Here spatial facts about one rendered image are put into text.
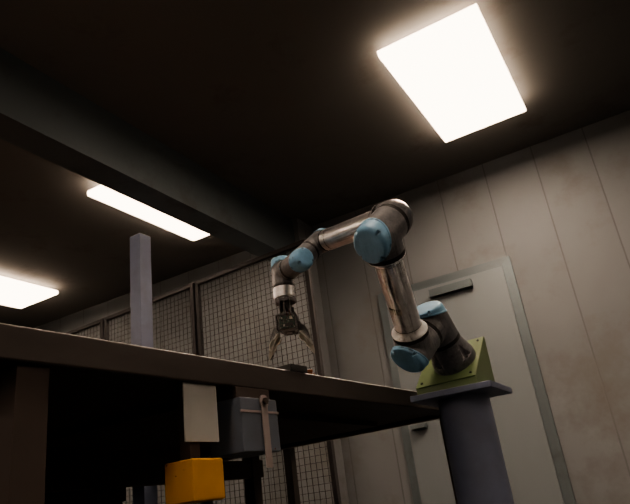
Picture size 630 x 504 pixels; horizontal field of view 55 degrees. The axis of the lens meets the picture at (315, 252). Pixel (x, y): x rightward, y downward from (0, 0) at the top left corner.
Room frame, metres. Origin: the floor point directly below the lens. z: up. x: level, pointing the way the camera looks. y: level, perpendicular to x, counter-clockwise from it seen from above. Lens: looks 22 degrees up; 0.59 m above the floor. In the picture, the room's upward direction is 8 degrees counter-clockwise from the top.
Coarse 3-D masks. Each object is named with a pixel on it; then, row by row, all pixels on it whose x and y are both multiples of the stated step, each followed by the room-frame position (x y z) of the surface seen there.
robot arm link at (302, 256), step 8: (296, 248) 1.92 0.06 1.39; (304, 248) 1.87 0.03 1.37; (312, 248) 1.91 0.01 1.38; (288, 256) 1.90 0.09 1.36; (296, 256) 1.86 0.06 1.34; (304, 256) 1.87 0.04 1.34; (312, 256) 1.89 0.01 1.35; (280, 264) 1.93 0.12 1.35; (288, 264) 1.89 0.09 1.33; (296, 264) 1.87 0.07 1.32; (304, 264) 1.87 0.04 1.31; (288, 272) 1.92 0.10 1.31; (296, 272) 1.91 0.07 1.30
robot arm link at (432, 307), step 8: (424, 304) 1.98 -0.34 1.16; (432, 304) 1.95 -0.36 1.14; (440, 304) 1.93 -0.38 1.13; (424, 312) 1.92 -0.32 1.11; (432, 312) 1.92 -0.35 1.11; (440, 312) 1.93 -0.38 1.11; (424, 320) 1.92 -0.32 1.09; (432, 320) 1.92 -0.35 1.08; (440, 320) 1.93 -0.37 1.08; (448, 320) 1.96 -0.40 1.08; (440, 328) 1.93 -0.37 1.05; (448, 328) 1.96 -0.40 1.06; (456, 328) 2.01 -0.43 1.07; (440, 336) 1.93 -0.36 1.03; (448, 336) 1.97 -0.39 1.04; (456, 336) 1.99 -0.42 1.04; (440, 344) 1.96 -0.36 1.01
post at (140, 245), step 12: (132, 240) 3.70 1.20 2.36; (144, 240) 3.70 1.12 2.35; (132, 252) 3.70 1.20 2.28; (144, 252) 3.70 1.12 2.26; (132, 264) 3.70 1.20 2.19; (144, 264) 3.70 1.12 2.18; (132, 276) 3.70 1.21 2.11; (144, 276) 3.69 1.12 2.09; (132, 288) 3.70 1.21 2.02; (144, 288) 3.69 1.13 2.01; (132, 300) 3.70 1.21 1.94; (144, 300) 3.69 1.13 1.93; (132, 312) 3.70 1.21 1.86; (144, 312) 3.69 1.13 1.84; (132, 324) 3.70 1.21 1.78; (144, 324) 3.69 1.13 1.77; (132, 336) 3.70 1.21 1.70; (144, 336) 3.68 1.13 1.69; (144, 492) 3.67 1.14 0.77; (156, 492) 3.74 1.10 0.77
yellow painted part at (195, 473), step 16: (192, 448) 1.29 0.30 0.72; (176, 464) 1.26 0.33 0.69; (192, 464) 1.24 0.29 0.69; (208, 464) 1.28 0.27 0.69; (176, 480) 1.26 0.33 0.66; (192, 480) 1.24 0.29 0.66; (208, 480) 1.28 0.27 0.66; (176, 496) 1.27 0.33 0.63; (192, 496) 1.24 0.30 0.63; (208, 496) 1.27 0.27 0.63; (224, 496) 1.31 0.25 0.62
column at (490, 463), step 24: (480, 384) 1.92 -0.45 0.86; (456, 408) 2.02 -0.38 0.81; (480, 408) 2.01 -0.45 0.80; (456, 432) 2.03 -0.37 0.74; (480, 432) 2.01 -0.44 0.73; (456, 456) 2.04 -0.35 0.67; (480, 456) 2.00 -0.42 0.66; (456, 480) 2.06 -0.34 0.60; (480, 480) 2.01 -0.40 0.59; (504, 480) 2.03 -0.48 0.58
